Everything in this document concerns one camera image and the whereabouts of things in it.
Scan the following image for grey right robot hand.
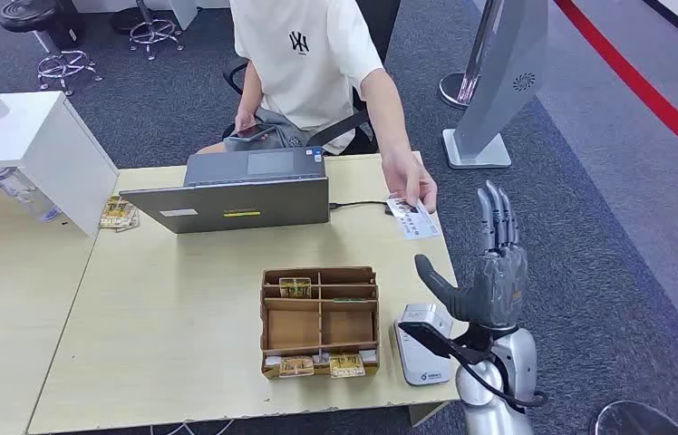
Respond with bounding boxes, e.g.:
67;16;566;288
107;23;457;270
414;179;528;330

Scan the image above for person's left hand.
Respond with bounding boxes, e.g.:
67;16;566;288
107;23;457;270
382;150;438;214

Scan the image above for person's right hand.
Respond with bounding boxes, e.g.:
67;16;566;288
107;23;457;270
233;110;268;142

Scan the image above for black smartphone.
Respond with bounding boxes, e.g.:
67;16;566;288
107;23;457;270
228;122;278;143

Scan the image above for white ID card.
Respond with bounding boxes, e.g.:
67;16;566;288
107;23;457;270
385;197;442;241

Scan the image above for person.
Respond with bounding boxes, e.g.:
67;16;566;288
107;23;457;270
194;0;440;214

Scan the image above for white card reader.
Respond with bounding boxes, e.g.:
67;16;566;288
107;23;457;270
394;321;454;387

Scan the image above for gold room key card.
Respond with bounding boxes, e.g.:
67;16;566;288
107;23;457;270
278;356;315;379
278;276;313;300
329;353;366;379

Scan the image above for wooden card organiser box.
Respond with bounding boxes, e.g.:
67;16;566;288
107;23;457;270
259;266;381;381

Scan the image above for grey laptop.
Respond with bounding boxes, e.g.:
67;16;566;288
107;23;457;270
119;145;331;236

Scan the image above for chrome stool base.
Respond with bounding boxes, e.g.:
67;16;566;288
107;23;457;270
129;0;185;62

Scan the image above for white desk panel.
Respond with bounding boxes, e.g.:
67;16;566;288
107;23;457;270
72;0;232;31

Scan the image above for grey kiosk stand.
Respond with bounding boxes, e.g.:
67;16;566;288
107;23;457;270
441;0;550;170

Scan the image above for black office chair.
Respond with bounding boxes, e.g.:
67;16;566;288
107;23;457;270
221;0;403;156

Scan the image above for stack of gold cards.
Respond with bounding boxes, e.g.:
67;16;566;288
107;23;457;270
98;196;140;233

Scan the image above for white cabinet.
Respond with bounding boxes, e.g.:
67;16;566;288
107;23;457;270
0;91;120;237

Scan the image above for round metal disc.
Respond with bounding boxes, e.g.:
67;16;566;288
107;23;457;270
589;400;678;435

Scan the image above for black waste bin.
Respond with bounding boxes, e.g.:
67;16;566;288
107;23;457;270
50;0;85;51

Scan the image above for clear plastic water bottle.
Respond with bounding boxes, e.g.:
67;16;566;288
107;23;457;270
0;167;63;224

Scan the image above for black stool with chrome base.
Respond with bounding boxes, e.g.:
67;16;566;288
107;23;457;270
0;0;103;97

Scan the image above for black laptop cable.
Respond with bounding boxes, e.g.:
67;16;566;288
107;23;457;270
327;200;390;211

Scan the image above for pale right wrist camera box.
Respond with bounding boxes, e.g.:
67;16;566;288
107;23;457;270
402;303;454;339

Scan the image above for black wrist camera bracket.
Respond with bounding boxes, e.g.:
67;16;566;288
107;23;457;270
397;322;484;364

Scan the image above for chrome stanchion post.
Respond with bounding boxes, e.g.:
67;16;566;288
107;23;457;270
438;0;503;111

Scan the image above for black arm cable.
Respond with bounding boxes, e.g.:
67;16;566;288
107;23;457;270
458;335;550;415

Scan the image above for white cable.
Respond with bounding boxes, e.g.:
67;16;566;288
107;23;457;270
150;419;235;435

